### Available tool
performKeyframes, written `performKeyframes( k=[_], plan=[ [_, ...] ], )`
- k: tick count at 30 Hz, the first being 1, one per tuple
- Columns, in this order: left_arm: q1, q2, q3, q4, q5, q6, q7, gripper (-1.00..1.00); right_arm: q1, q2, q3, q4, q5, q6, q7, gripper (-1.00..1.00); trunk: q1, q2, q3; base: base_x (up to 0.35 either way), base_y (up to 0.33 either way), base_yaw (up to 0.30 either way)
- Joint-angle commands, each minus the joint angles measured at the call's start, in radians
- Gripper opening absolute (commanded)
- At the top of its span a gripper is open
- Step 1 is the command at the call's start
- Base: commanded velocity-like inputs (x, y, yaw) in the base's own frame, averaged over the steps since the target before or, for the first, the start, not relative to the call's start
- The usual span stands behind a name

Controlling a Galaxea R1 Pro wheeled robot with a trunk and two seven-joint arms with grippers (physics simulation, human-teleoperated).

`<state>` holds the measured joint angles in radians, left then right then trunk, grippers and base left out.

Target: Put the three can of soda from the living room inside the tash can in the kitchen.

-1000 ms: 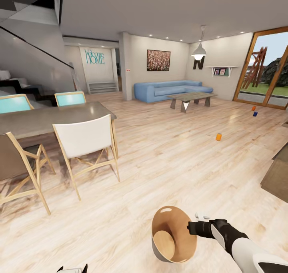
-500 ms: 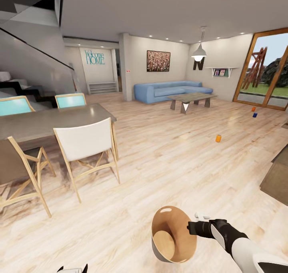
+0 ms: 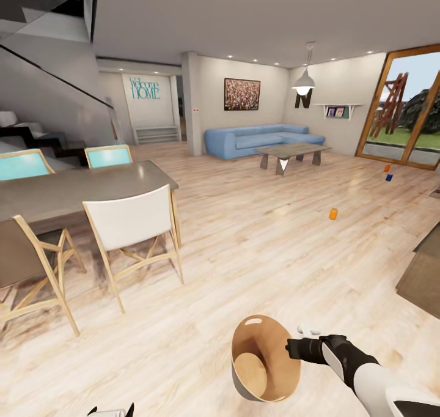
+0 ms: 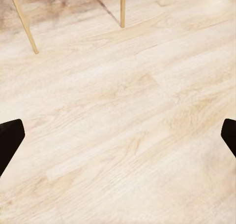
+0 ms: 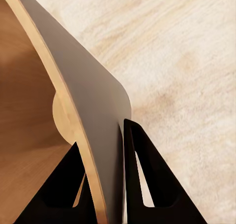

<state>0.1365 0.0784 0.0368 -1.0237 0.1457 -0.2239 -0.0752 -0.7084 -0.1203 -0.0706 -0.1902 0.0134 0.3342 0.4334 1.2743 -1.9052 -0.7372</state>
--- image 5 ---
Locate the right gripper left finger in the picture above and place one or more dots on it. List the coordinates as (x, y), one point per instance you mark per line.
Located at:
(53, 203)

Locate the trash can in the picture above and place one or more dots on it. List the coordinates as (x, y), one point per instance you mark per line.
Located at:
(53, 93)

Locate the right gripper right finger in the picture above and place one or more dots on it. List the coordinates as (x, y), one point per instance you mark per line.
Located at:
(172, 205)

